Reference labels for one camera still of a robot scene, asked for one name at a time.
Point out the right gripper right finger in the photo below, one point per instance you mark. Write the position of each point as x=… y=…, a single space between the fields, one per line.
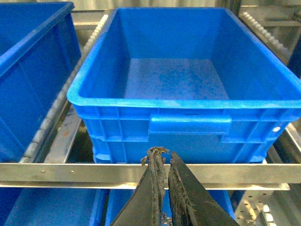
x=191 y=204

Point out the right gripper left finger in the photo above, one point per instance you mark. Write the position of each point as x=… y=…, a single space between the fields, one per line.
x=144 y=208

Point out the low blue crate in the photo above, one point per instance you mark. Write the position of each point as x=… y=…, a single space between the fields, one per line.
x=193 y=80

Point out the lower shelf blue bin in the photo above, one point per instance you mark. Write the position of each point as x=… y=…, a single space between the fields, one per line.
x=61 y=206

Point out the white roller track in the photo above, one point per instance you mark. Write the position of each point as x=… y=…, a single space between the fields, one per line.
x=54 y=139

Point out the empty blue target bin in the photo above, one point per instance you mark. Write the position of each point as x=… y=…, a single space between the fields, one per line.
x=38 y=51

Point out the metal front rack rail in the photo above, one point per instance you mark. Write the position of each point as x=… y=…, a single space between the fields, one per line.
x=127 y=176

